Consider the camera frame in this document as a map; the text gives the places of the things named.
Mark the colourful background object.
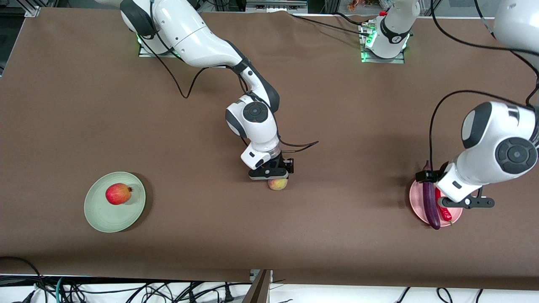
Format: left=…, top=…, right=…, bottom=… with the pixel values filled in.
left=347, top=0, right=392, bottom=13

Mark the aluminium profile post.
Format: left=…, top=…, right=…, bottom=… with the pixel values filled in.
left=242, top=269, right=273, bottom=303

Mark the short black base cable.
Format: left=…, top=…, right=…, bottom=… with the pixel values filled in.
left=335, top=12, right=368, bottom=27

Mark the black looped floor cable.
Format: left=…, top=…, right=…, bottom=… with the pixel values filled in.
left=0, top=256, right=48, bottom=303

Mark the pink plate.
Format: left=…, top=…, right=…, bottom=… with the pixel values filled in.
left=409, top=174, right=464, bottom=227

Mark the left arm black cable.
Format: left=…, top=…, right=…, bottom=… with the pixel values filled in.
left=429, top=0, right=539, bottom=171

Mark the red chili pepper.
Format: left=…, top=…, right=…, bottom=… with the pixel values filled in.
left=435, top=188, right=454, bottom=226

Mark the purple eggplant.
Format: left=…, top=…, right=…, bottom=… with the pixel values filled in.
left=422, top=160, right=441, bottom=231

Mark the teal floor cable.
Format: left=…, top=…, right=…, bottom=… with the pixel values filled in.
left=55, top=276, right=69, bottom=303

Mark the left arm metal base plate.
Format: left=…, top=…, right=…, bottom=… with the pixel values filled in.
left=360, top=23, right=406, bottom=64

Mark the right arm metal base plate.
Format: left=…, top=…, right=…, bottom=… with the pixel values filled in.
left=138, top=36, right=182, bottom=58

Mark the long black base cable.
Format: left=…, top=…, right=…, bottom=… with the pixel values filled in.
left=292, top=14, right=371, bottom=37

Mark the light green plate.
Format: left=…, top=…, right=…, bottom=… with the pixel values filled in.
left=84, top=171, right=147, bottom=233

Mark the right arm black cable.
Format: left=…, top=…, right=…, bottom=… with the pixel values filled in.
left=149, top=25, right=320, bottom=153

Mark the red pomegranate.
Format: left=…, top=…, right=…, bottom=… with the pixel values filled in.
left=105, top=183, right=133, bottom=206

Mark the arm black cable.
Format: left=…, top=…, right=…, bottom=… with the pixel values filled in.
left=149, top=25, right=320, bottom=153
left=429, top=0, right=539, bottom=171

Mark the grey metal rack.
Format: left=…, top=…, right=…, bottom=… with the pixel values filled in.
left=246, top=0, right=308, bottom=13

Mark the brown table cloth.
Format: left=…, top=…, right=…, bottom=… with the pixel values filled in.
left=0, top=8, right=539, bottom=291

